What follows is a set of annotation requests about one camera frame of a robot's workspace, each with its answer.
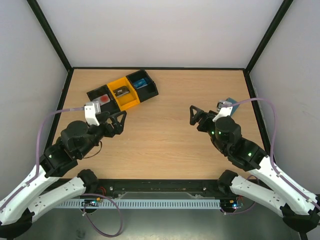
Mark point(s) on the black metal frame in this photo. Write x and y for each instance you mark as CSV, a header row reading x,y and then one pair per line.
x,y
161,35

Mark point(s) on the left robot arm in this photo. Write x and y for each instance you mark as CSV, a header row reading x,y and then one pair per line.
x,y
28,202

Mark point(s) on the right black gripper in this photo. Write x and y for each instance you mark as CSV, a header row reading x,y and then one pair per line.
x,y
203,120

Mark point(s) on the slotted cable duct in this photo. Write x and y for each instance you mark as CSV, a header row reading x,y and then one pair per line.
x,y
201,204

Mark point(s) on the yellow bin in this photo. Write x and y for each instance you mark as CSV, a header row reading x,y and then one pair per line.
x,y
127,101

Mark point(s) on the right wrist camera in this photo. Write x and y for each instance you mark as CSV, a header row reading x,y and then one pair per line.
x,y
224,109

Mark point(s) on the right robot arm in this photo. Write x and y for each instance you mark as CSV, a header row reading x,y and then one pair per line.
x,y
297,206

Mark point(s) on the brown VIP card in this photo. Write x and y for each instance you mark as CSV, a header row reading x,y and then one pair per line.
x,y
121,91

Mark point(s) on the white red-dot card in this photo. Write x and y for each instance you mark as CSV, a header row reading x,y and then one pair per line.
x,y
102,100

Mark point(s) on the blue card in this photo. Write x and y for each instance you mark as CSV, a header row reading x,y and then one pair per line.
x,y
140,83

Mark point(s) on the left black bin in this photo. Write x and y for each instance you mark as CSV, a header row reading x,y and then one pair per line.
x,y
112,107

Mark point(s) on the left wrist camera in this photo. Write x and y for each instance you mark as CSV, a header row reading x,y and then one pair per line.
x,y
91,109

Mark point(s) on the right black bin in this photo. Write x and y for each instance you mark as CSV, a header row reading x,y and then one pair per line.
x,y
147,92

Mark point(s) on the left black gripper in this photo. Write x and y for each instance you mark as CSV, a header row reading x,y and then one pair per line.
x,y
119,129

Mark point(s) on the black bin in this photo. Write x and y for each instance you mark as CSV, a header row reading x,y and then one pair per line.
x,y
147,92
112,107

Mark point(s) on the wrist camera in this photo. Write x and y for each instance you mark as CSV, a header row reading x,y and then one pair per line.
x,y
91,109
224,109

